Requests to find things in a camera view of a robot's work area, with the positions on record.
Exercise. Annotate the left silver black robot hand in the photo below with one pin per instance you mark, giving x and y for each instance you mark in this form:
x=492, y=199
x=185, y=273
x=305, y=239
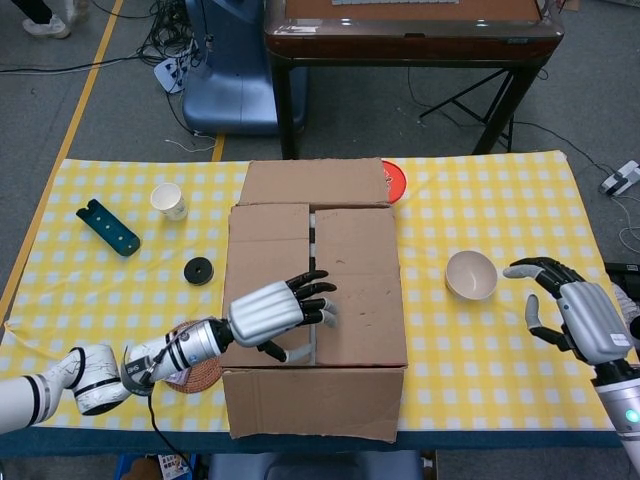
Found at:
x=265, y=312

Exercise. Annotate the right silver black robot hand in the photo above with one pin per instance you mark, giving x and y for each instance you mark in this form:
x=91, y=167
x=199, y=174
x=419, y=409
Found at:
x=592, y=320

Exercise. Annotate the red-topped cardboard box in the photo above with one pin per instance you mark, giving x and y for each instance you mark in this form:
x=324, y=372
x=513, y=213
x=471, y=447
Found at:
x=360, y=280

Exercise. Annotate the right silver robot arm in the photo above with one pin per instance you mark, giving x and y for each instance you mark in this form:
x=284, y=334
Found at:
x=622, y=410

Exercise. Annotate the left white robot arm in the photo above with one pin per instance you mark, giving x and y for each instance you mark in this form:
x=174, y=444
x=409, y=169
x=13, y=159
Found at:
x=95, y=377

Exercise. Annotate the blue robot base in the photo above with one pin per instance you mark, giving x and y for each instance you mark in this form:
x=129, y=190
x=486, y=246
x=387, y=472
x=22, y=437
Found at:
x=235, y=85

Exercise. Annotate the black round disc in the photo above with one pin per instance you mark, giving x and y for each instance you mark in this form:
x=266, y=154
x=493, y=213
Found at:
x=198, y=271

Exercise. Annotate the brown woven round coaster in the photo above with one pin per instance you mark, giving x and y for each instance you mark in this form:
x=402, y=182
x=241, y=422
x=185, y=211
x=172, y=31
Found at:
x=202, y=377

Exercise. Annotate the yellow white checkered tablecloth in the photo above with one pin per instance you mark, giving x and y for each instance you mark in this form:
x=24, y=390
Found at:
x=500, y=370

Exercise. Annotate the beige bowl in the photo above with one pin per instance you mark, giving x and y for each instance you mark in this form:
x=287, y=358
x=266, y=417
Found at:
x=470, y=277

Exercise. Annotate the white power strip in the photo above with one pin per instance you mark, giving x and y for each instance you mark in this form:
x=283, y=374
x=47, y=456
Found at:
x=170, y=72
x=620, y=179

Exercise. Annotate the white paper cup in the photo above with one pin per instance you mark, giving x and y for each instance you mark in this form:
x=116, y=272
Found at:
x=170, y=202

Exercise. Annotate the dark green plastic holder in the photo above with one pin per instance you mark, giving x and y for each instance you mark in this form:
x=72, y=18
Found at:
x=110, y=230

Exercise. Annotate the brown mahjong table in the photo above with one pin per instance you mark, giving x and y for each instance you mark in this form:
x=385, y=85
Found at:
x=410, y=47

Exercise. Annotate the white sneaker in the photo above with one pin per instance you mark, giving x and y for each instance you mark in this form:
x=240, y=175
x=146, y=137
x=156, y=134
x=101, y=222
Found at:
x=47, y=27

